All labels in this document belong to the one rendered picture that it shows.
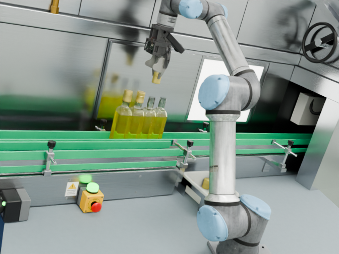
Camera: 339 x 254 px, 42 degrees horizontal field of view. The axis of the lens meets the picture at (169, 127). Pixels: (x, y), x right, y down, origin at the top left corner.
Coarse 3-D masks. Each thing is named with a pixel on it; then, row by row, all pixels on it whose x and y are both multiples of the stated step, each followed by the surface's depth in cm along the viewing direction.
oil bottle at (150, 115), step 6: (144, 108) 186; (150, 114) 185; (144, 120) 185; (150, 120) 187; (144, 126) 186; (150, 126) 188; (144, 132) 187; (150, 132) 189; (144, 138) 189; (150, 138) 191
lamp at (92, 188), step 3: (90, 183) 164; (93, 183) 164; (96, 183) 166; (87, 186) 164; (90, 186) 163; (93, 186) 163; (96, 186) 164; (87, 189) 163; (90, 189) 163; (93, 189) 163; (96, 189) 163; (90, 192) 163; (93, 192) 163; (96, 192) 164
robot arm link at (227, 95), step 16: (208, 80) 144; (224, 80) 141; (240, 80) 146; (208, 96) 143; (224, 96) 140; (240, 96) 144; (208, 112) 144; (224, 112) 141; (240, 112) 145; (224, 128) 142; (224, 144) 142; (224, 160) 142; (224, 176) 142; (224, 192) 142; (208, 208) 141; (224, 208) 140; (240, 208) 146; (208, 224) 142; (224, 224) 139; (240, 224) 143
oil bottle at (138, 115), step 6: (132, 108) 183; (138, 108) 183; (132, 114) 182; (138, 114) 182; (144, 114) 184; (132, 120) 182; (138, 120) 183; (132, 126) 183; (138, 126) 185; (132, 132) 184; (138, 132) 186; (132, 138) 185; (138, 138) 187
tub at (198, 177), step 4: (184, 172) 197; (188, 172) 198; (192, 172) 199; (196, 172) 201; (200, 172) 202; (204, 172) 203; (208, 172) 205; (184, 176) 195; (188, 176) 199; (192, 176) 200; (196, 176) 201; (200, 176) 203; (204, 176) 204; (208, 176) 205; (192, 180) 191; (196, 180) 202; (200, 180) 204; (196, 184) 189; (200, 184) 204; (200, 188) 186; (204, 192) 184; (208, 192) 201; (236, 192) 192
